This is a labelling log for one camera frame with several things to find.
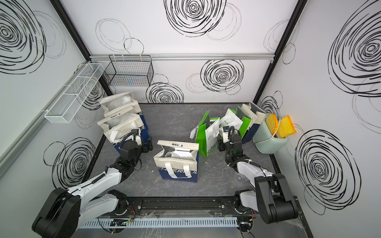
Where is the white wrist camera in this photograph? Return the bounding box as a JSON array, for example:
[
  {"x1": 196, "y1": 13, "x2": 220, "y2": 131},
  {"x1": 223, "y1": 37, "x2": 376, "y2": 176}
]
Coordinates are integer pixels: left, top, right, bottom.
[
  {"x1": 220, "y1": 126, "x2": 235, "y2": 143},
  {"x1": 131, "y1": 129, "x2": 140, "y2": 137}
]

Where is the blue beige takeout bag front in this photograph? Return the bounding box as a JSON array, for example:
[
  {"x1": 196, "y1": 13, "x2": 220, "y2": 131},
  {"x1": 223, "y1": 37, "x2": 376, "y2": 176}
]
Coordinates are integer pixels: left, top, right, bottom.
[{"x1": 236, "y1": 101, "x2": 266, "y2": 144}]

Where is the blue beige bag back row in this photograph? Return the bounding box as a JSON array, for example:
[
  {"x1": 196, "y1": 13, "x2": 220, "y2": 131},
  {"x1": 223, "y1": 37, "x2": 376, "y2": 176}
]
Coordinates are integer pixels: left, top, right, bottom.
[{"x1": 154, "y1": 140, "x2": 199, "y2": 183}]

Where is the black corner frame post left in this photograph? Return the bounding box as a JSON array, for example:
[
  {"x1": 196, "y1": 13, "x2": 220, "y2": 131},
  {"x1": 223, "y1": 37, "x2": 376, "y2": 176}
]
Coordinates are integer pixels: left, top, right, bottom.
[{"x1": 50, "y1": 0, "x2": 112, "y2": 111}]

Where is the green white bag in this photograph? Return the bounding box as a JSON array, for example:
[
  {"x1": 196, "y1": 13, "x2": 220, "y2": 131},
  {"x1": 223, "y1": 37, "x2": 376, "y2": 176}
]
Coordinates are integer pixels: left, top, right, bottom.
[
  {"x1": 219, "y1": 106, "x2": 252, "y2": 138},
  {"x1": 190, "y1": 111, "x2": 220, "y2": 158}
]

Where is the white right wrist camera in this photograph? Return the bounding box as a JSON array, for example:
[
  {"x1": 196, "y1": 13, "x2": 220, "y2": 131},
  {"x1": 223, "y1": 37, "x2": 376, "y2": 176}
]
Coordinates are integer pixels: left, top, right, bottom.
[{"x1": 220, "y1": 126, "x2": 235, "y2": 143}]

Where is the aluminium wall rail back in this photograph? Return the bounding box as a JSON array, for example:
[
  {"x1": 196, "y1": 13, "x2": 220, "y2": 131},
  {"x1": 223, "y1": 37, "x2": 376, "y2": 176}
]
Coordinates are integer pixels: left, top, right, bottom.
[{"x1": 90, "y1": 53, "x2": 275, "y2": 61}]

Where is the black corner frame post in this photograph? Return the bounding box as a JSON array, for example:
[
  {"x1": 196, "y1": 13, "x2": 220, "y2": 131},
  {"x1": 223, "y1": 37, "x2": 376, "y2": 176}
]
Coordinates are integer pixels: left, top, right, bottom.
[
  {"x1": 253, "y1": 0, "x2": 308, "y2": 103},
  {"x1": 50, "y1": 0, "x2": 112, "y2": 111}
]

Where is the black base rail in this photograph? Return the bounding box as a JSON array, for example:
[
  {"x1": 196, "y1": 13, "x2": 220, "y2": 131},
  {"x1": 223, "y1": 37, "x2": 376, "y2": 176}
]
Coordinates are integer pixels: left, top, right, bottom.
[{"x1": 118, "y1": 196, "x2": 298, "y2": 216}]

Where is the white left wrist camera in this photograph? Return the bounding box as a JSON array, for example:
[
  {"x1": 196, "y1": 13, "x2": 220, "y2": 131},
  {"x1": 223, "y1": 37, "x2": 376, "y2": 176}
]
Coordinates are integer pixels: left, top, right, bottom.
[{"x1": 131, "y1": 129, "x2": 140, "y2": 137}]

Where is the black corner frame post right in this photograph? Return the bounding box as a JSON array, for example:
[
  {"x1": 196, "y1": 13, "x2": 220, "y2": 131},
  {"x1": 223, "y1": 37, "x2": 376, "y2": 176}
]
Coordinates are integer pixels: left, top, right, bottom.
[{"x1": 253, "y1": 0, "x2": 308, "y2": 103}]

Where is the blue beige bag first row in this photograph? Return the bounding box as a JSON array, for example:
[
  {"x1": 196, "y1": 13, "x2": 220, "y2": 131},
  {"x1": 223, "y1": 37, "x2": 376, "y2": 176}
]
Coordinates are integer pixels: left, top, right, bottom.
[{"x1": 98, "y1": 91, "x2": 141, "y2": 117}]

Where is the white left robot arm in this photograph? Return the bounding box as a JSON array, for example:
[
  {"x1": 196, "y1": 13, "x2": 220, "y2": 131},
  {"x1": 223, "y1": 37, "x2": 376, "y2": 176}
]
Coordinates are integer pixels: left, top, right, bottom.
[{"x1": 32, "y1": 130, "x2": 153, "y2": 238}]

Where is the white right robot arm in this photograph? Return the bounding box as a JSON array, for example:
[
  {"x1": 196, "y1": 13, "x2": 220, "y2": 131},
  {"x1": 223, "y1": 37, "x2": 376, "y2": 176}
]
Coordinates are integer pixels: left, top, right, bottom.
[{"x1": 218, "y1": 126, "x2": 299, "y2": 224}]

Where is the grey slotted cable duct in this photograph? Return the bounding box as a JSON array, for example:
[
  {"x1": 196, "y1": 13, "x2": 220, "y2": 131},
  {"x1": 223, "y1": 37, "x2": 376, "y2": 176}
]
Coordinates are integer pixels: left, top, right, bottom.
[{"x1": 81, "y1": 217, "x2": 239, "y2": 229}]

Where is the aluminium wall rail left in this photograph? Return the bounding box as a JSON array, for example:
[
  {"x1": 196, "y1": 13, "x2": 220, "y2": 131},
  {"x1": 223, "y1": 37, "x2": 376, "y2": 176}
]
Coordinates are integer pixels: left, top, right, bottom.
[{"x1": 1, "y1": 60, "x2": 90, "y2": 179}]

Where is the black wire basket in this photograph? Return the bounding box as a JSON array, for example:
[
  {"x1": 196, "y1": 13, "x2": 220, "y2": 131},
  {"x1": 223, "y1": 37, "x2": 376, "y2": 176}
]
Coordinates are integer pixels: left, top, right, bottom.
[{"x1": 104, "y1": 55, "x2": 154, "y2": 87}]

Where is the white wire shelf basket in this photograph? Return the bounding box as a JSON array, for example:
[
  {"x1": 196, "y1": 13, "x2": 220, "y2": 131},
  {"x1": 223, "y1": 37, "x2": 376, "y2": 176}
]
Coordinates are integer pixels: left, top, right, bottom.
[{"x1": 44, "y1": 62, "x2": 104, "y2": 124}]

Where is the aluminium wall rail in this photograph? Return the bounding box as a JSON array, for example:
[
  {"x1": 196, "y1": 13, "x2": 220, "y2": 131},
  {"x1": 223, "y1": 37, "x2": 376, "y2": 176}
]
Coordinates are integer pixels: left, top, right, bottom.
[
  {"x1": 1, "y1": 60, "x2": 90, "y2": 179},
  {"x1": 90, "y1": 53, "x2": 275, "y2": 61}
]

